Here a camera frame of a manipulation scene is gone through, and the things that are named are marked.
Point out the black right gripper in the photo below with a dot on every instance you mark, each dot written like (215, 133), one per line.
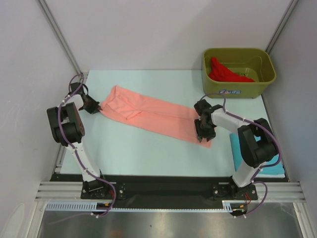
(209, 135)

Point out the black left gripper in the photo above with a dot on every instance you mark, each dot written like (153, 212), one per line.
(95, 108)

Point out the pink t shirt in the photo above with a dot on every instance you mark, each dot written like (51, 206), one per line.
(151, 114)

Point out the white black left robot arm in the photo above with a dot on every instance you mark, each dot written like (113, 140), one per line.
(68, 130)

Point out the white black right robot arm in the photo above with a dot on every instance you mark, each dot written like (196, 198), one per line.
(257, 147)

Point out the red t shirt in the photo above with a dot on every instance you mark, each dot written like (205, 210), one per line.
(220, 73)

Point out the olive green plastic bin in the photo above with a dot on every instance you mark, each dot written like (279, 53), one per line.
(250, 62)

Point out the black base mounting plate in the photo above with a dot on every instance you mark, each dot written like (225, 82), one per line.
(170, 193)

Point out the folded blue t shirt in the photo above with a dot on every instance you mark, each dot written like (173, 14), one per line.
(268, 172)

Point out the white slotted cable duct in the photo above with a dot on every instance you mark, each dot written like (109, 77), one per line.
(94, 205)

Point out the aluminium front frame rail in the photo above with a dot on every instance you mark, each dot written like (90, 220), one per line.
(71, 191)

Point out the left aluminium corner post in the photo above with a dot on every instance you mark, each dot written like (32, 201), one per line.
(48, 14)

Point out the aluminium corner post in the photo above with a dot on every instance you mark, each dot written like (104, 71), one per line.
(48, 14)
(283, 22)

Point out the right aluminium corner post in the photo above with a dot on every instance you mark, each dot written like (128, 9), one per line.
(283, 22)

